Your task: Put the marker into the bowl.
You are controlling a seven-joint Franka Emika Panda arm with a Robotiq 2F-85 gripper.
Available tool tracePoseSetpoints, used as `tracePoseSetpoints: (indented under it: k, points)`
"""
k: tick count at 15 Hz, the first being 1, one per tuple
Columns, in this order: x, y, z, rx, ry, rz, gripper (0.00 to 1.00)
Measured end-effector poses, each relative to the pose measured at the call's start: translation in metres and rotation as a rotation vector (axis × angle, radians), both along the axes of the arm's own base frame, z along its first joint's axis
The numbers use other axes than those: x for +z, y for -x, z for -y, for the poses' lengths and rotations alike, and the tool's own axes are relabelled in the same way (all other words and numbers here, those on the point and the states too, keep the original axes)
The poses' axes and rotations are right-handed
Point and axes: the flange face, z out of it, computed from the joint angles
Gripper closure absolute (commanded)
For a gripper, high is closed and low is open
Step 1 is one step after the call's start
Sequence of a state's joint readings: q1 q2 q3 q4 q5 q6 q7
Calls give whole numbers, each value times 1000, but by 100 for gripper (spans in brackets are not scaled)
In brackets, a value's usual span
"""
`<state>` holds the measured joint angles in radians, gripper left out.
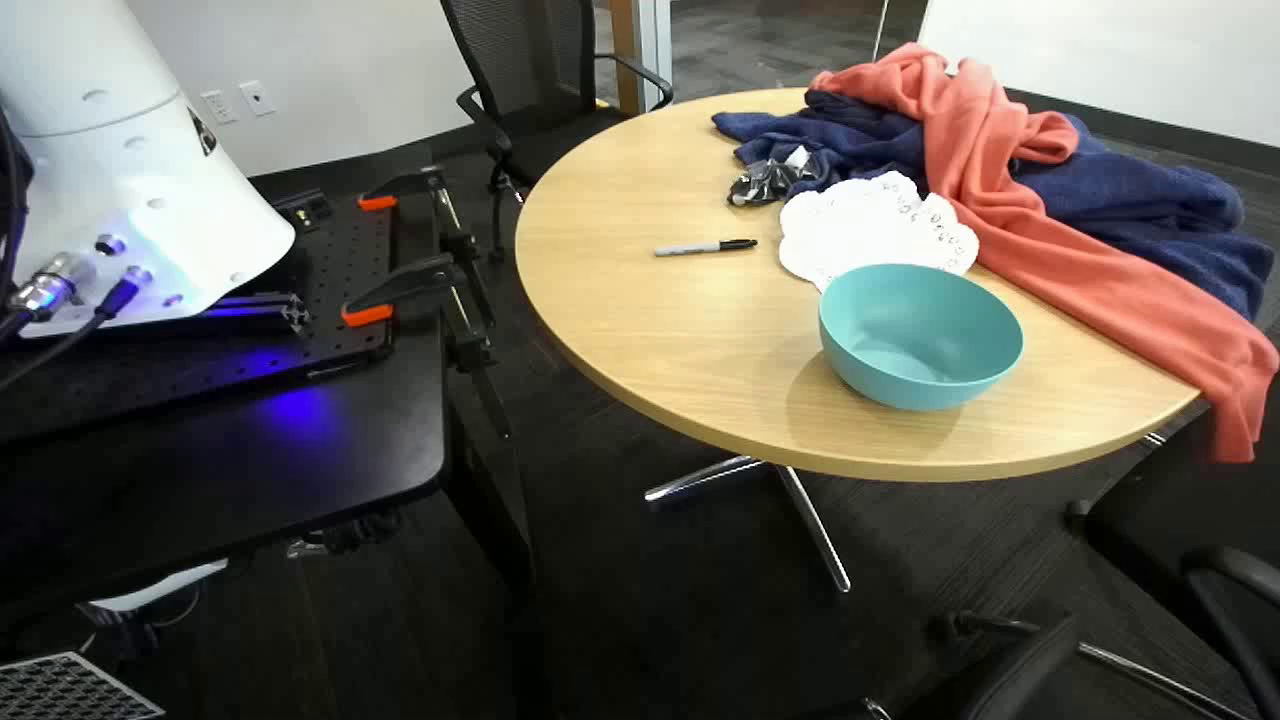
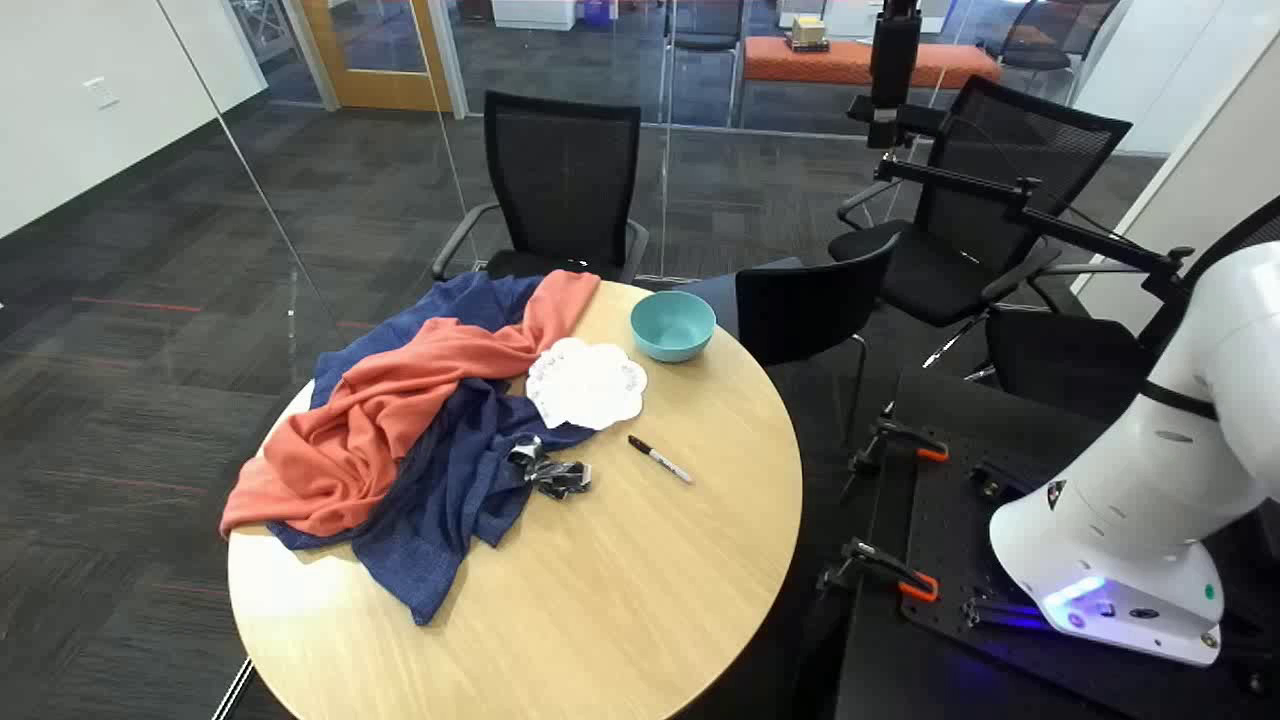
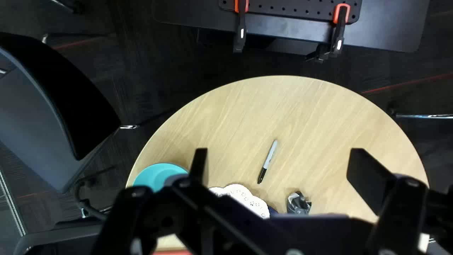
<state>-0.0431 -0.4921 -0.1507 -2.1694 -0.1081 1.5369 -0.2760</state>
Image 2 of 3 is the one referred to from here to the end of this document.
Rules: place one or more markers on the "black and white marker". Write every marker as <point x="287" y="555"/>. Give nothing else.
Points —
<point x="656" y="458"/>

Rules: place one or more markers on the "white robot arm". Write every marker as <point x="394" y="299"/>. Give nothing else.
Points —
<point x="1114" y="544"/>

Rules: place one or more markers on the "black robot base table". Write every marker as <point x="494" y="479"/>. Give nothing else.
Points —
<point x="1005" y="451"/>

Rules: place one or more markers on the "teal bowl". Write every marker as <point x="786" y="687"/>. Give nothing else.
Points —
<point x="673" y="327"/>

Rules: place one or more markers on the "white scalloped plate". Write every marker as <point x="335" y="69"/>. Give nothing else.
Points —
<point x="590" y="385"/>

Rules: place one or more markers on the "black binder clips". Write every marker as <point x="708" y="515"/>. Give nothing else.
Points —
<point x="541" y="470"/>

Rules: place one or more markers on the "black chair near table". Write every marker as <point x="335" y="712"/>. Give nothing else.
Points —
<point x="791" y="308"/>

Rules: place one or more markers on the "black mesh office chair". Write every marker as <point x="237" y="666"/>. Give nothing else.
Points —
<point x="562" y="176"/>

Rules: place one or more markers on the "navy blue cloth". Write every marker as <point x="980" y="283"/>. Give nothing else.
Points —
<point x="452" y="490"/>

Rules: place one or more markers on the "round wooden table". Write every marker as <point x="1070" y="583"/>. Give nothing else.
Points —
<point x="622" y="600"/>

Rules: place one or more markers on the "lower orange black clamp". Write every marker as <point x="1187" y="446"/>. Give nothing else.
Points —
<point x="865" y="557"/>

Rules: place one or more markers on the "orange black clamp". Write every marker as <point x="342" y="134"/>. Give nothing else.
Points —
<point x="865" y="557"/>
<point x="893" y="432"/>

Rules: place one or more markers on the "upper orange black clamp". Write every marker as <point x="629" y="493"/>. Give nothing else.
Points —
<point x="893" y="432"/>

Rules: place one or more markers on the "orange bench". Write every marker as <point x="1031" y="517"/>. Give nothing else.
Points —
<point x="850" y="63"/>

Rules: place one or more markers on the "black office chair right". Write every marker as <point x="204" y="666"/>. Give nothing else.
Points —
<point x="999" y="161"/>

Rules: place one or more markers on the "orange cloth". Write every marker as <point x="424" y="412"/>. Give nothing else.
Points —
<point x="325" y="470"/>

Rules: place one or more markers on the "wooden door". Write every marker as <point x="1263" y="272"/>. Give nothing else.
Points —
<point x="379" y="53"/>

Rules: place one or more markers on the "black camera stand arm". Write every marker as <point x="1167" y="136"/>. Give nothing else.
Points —
<point x="893" y="121"/>

